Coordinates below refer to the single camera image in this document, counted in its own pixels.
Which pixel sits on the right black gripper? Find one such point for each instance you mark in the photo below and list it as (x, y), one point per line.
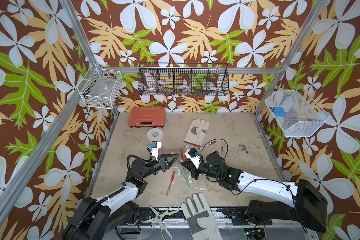
(193, 169)

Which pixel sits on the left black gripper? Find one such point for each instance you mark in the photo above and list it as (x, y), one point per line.
(162, 164)

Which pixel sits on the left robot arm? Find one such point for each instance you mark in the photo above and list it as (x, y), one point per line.
(94, 217)

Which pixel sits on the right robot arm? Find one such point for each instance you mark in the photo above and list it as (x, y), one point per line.
(300, 202)

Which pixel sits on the light green pen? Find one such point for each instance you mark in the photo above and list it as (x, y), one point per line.
(185, 177)

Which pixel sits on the red gel pen left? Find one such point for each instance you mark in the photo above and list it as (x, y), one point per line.
(171, 182)

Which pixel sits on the brown capped white marker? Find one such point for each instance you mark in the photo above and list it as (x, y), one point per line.
(208, 144)

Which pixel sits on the beige work glove far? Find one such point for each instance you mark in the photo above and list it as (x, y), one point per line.
(197, 132)

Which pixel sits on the beige work glove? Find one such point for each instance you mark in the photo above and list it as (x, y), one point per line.
(197, 132)
(200, 219)

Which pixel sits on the red plastic tool case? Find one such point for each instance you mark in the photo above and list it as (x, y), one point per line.
(147, 117)

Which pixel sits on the beige work glove near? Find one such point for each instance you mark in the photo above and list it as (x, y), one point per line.
(200, 219)

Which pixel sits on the white tape roll in basket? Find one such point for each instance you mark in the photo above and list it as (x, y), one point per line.
(183, 88)

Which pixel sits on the blue object in basket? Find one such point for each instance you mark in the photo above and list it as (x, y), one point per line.
(279, 112)

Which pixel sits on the white mesh basket right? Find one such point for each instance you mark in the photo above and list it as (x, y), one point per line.
(304, 116)

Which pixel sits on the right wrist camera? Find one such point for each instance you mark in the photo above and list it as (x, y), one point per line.
(194, 156)

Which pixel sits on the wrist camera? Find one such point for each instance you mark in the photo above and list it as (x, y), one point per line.
(155, 152)
(194, 156)

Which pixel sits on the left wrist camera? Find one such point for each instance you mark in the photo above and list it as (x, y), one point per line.
(155, 152)

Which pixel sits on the white handled scissors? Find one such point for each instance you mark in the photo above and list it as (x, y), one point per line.
(158, 219)

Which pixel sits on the black wire basket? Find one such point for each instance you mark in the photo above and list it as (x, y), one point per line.
(204, 79)

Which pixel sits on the white wire basket left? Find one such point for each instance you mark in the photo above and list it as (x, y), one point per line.
(100, 88)

